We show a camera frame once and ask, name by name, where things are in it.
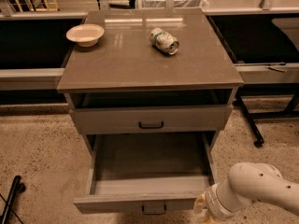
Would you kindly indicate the grey drawer cabinet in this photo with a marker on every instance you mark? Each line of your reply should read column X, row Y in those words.
column 124, row 70

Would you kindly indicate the crushed soda can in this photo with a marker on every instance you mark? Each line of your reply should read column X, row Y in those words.
column 164, row 41

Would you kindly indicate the white ceramic bowl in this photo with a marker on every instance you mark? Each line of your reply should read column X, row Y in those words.
column 85, row 35

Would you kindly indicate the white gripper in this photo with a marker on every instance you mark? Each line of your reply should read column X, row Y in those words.
column 210, row 200

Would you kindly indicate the black stand leg left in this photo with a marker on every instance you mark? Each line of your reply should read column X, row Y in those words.
column 17, row 187

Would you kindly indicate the black stand leg right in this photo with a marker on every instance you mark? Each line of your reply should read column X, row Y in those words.
column 287, row 113

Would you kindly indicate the grey drawer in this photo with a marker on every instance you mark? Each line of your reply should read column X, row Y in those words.
column 165, row 119
column 150, row 173

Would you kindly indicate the grey top drawer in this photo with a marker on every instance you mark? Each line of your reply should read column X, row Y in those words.
column 165, row 119

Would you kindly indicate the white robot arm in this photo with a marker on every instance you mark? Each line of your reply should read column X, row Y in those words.
column 247, row 183

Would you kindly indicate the wire mesh basket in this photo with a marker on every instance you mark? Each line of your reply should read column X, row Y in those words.
column 149, row 4

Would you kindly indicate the black stand leg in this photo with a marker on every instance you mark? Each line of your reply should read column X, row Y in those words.
column 287, row 113
column 17, row 187

